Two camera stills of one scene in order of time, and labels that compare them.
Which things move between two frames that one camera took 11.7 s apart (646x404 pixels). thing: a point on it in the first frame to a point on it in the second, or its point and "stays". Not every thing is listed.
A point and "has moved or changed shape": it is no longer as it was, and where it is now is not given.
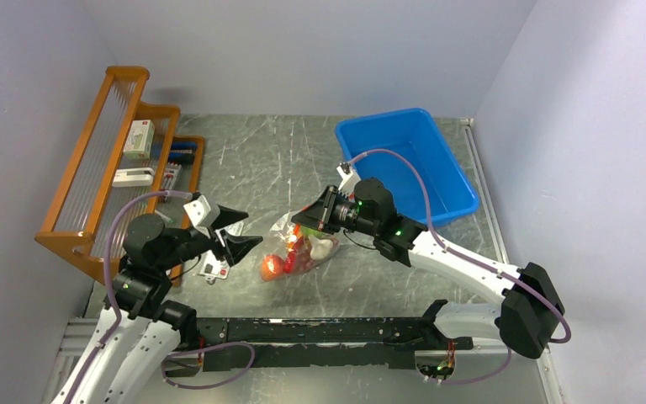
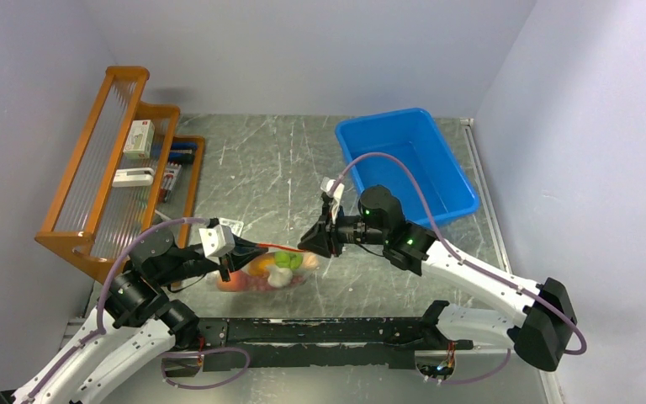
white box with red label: x=139 y=138 stays
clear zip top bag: x=295 y=249 has moved or changed shape
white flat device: x=134 y=176 stays
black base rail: x=325 y=342 stays
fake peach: x=272 y=268 to x=241 y=282
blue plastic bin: x=406 y=151 stays
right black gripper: x=320 y=212 to x=321 y=241
